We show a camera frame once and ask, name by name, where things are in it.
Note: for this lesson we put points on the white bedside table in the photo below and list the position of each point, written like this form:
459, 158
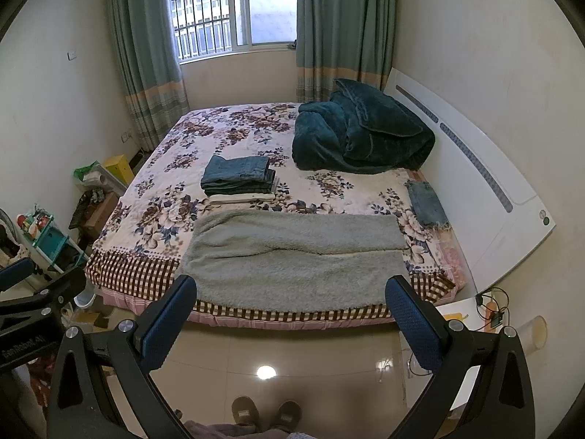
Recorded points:
447, 350

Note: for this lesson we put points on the right teal curtain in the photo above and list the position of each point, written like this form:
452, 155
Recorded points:
351, 39

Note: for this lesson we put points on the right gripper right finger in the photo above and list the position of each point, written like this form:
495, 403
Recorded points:
501, 401

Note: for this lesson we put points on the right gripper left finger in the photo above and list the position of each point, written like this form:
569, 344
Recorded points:
81, 404

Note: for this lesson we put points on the floral bed blanket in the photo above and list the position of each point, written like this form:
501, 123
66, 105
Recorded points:
136, 255

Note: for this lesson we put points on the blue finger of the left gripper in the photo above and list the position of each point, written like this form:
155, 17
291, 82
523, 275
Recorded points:
15, 273

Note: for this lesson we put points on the translucent plastic cup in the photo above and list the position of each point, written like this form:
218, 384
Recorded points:
533, 335

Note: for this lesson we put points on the teal storage rack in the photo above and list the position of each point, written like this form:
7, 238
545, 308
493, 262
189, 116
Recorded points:
49, 241

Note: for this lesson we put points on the small denim cloth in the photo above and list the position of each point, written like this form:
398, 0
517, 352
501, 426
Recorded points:
426, 205

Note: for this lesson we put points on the brown slipper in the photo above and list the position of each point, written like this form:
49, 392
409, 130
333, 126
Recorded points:
245, 413
287, 417

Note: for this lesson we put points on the teal curtain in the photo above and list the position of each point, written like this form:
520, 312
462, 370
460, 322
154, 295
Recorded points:
351, 39
145, 51

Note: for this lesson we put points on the left brown slipper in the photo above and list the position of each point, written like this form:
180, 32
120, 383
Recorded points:
245, 413

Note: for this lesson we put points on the grey fleece pants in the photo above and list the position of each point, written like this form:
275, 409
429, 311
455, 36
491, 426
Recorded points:
290, 262

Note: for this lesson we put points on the left teal curtain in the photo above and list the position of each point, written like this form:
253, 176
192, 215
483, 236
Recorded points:
145, 51

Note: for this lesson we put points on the right brown slipper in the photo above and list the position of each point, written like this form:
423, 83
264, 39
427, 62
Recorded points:
287, 417

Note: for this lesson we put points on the brown cardboard box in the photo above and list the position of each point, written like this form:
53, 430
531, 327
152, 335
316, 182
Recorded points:
100, 214

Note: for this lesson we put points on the barred window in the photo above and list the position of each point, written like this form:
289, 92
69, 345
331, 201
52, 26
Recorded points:
208, 28

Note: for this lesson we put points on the yellow box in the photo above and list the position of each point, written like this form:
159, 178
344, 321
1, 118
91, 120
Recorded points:
119, 167

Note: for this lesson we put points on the folded cream garment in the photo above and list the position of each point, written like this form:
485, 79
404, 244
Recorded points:
242, 198

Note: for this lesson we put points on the dark teal plush blanket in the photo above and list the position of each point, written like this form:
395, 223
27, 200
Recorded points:
359, 129

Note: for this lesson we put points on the folded dark jeans stack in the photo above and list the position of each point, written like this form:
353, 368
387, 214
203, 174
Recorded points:
238, 176

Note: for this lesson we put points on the yellow paper pad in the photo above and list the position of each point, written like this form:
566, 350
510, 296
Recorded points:
456, 316

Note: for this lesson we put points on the orange device on table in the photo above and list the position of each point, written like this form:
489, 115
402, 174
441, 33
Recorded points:
493, 317

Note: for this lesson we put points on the white bed headboard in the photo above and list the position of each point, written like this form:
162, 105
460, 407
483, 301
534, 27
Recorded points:
497, 217

